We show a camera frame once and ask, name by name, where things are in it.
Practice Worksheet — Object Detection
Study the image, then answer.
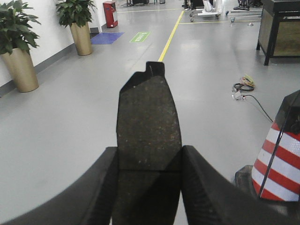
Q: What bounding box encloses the near gold planter plant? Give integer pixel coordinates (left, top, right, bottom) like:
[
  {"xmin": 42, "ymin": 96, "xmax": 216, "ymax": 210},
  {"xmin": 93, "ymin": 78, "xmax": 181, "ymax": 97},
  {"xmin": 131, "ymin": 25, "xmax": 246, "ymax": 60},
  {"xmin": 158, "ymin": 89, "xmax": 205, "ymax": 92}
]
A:
[{"xmin": 0, "ymin": 0, "xmax": 40, "ymax": 93}]

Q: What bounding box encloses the red fire extinguisher cabinet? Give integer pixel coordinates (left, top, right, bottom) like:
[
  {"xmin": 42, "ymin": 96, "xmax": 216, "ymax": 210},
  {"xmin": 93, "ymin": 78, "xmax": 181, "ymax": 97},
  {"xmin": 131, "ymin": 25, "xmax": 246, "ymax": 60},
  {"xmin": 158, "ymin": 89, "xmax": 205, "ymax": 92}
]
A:
[{"xmin": 103, "ymin": 0, "xmax": 118, "ymax": 28}]

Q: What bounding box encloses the green floor sign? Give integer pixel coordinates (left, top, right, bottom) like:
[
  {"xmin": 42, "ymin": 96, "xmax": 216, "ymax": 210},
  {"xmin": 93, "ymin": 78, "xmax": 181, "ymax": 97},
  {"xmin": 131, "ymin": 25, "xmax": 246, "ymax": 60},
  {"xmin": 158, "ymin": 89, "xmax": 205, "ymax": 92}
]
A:
[{"xmin": 130, "ymin": 31, "xmax": 150, "ymax": 43}]

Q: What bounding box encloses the coiled coloured wire bundle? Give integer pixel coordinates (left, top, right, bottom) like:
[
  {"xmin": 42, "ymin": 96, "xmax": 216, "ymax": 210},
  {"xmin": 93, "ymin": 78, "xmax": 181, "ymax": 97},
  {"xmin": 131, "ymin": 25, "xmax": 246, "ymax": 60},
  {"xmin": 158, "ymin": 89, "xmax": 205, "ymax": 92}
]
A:
[{"xmin": 231, "ymin": 74, "xmax": 256, "ymax": 102}]

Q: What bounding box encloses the yellow floor tape line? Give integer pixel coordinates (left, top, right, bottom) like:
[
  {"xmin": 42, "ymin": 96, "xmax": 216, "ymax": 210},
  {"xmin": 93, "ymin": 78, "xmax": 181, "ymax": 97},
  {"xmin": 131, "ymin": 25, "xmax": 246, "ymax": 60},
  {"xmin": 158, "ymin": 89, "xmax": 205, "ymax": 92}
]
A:
[{"xmin": 158, "ymin": 11, "xmax": 185, "ymax": 62}]

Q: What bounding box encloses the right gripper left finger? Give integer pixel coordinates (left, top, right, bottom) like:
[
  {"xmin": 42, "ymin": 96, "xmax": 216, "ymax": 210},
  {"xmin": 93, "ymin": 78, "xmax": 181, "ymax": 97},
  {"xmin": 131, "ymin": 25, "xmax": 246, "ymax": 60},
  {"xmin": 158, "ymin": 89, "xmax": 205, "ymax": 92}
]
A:
[{"xmin": 6, "ymin": 147, "xmax": 118, "ymax": 225}]

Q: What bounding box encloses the gold planter plant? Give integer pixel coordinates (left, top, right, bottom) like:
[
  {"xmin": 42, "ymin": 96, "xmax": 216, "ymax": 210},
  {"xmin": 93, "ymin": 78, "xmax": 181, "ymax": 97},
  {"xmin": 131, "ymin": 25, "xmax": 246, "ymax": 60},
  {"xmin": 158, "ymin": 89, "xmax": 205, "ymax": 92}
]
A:
[
  {"xmin": 56, "ymin": 0, "xmax": 96, "ymax": 56},
  {"xmin": 0, "ymin": 0, "xmax": 40, "ymax": 93}
]

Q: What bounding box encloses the far gold planter plant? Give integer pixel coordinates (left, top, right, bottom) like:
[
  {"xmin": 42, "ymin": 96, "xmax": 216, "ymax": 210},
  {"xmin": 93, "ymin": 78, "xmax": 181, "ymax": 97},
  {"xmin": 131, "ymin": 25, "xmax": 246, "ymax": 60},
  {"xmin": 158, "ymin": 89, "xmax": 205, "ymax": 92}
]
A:
[{"xmin": 56, "ymin": 0, "xmax": 96, "ymax": 56}]

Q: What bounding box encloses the red white traffic cone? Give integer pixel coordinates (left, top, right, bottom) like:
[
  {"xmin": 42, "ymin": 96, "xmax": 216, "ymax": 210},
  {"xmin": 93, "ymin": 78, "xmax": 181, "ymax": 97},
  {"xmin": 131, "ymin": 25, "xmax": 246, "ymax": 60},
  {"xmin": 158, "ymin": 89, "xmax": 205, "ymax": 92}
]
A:
[{"xmin": 234, "ymin": 91, "xmax": 300, "ymax": 202}]

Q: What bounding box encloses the black framed cabinet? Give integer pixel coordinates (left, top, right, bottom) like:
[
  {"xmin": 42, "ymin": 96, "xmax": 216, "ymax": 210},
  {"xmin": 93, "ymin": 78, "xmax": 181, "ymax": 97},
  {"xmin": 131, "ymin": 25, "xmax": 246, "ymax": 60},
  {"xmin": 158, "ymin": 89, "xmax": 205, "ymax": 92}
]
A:
[{"xmin": 256, "ymin": 0, "xmax": 300, "ymax": 66}]

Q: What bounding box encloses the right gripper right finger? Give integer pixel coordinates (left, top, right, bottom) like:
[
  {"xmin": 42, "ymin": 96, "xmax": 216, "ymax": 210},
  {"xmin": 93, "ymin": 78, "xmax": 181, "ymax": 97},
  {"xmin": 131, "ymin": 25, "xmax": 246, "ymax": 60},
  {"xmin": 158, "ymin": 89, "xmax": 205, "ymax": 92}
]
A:
[{"xmin": 181, "ymin": 145, "xmax": 300, "ymax": 225}]

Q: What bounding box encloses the brake pad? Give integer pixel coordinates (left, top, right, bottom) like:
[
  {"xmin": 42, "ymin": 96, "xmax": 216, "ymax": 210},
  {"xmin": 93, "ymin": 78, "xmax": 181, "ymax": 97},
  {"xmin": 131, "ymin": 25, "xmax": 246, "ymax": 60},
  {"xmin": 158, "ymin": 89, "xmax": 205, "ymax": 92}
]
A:
[{"xmin": 112, "ymin": 61, "xmax": 182, "ymax": 225}]

